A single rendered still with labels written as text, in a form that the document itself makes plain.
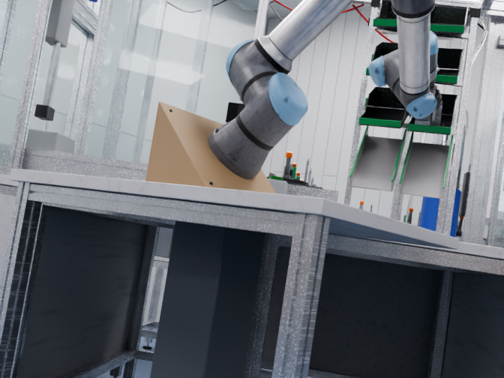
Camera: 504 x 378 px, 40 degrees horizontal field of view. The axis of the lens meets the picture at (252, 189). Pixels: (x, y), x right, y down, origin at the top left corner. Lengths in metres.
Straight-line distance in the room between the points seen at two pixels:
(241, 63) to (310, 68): 4.63
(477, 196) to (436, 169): 1.13
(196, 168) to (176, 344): 0.42
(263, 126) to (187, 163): 0.20
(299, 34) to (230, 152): 0.32
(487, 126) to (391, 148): 1.18
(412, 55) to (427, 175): 0.61
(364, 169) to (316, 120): 3.93
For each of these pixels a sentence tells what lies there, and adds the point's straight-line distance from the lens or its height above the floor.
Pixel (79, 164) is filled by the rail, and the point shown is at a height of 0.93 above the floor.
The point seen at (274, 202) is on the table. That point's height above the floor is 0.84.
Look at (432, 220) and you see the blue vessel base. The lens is 2.99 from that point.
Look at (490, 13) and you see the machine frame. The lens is 3.52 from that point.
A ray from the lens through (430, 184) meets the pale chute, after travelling 2.19.
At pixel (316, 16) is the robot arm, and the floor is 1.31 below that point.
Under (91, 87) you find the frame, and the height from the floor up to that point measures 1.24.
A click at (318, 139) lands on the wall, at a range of 6.08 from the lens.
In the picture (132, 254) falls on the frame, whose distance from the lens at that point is 3.29.
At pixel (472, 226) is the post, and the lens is 3.36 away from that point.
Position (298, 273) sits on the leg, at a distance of 1.23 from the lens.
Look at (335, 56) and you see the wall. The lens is 6.22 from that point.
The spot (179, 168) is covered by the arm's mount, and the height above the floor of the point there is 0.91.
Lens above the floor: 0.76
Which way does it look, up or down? 5 degrees up
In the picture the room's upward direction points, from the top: 9 degrees clockwise
